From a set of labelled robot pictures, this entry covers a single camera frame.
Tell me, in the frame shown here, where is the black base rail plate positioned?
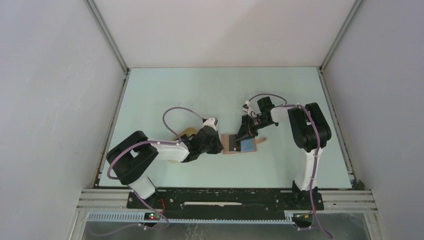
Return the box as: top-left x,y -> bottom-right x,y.
146,187 -> 325,221

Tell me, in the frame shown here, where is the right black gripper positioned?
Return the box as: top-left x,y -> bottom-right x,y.
234,114 -> 272,142

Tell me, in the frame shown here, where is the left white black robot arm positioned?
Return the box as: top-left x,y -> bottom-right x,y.
106,125 -> 224,208

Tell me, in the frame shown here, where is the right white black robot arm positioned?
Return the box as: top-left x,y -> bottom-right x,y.
234,94 -> 332,209

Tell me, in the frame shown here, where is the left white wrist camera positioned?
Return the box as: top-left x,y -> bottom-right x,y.
202,117 -> 218,131

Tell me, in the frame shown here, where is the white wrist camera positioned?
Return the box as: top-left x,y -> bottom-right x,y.
242,100 -> 254,116
202,117 -> 218,131

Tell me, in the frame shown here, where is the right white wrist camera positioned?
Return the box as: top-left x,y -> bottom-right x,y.
242,100 -> 254,116

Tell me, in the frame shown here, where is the yellow oval tray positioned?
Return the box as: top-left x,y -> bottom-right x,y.
171,127 -> 199,163

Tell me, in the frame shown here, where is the black VIP credit card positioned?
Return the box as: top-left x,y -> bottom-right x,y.
228,134 -> 241,152

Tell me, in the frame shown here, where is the aluminium frame rail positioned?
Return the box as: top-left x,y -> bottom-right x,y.
76,188 -> 379,225

